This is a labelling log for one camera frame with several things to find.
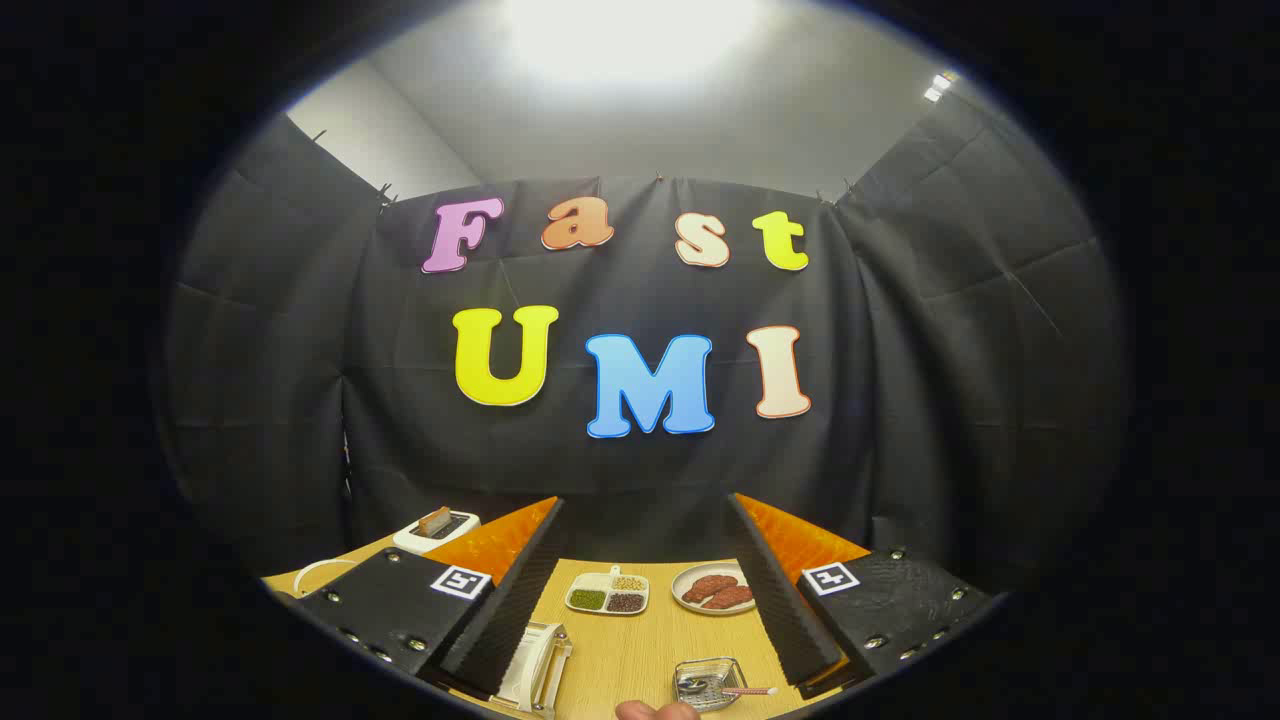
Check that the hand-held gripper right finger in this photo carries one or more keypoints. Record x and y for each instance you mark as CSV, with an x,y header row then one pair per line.
x,y
790,620

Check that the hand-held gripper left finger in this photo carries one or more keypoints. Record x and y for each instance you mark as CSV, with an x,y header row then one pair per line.
x,y
510,620

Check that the beige round meat plate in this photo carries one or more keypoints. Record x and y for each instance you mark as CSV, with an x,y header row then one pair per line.
x,y
720,568

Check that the red meat slice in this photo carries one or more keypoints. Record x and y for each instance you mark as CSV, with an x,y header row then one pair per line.
x,y
708,587
730,598

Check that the green mung beans pile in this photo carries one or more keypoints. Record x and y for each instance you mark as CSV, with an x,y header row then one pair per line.
x,y
588,599

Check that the white rice pile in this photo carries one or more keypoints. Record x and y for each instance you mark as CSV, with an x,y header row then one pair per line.
x,y
597,581

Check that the white toaster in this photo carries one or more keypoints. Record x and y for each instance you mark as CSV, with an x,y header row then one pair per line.
x,y
455,537

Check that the white divided snack tray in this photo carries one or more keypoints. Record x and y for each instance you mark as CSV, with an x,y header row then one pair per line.
x,y
607,593

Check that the dark red beans pile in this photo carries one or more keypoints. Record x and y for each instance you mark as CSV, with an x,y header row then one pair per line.
x,y
625,602

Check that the yellow soybeans pile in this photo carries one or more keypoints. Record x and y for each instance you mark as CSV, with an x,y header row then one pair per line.
x,y
628,582

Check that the brown bread slice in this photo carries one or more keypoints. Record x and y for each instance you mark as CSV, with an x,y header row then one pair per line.
x,y
435,521

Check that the black backdrop cloth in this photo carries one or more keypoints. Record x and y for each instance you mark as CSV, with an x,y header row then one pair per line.
x,y
900,400

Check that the small ceiling light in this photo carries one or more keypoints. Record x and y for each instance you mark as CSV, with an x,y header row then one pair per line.
x,y
938,92

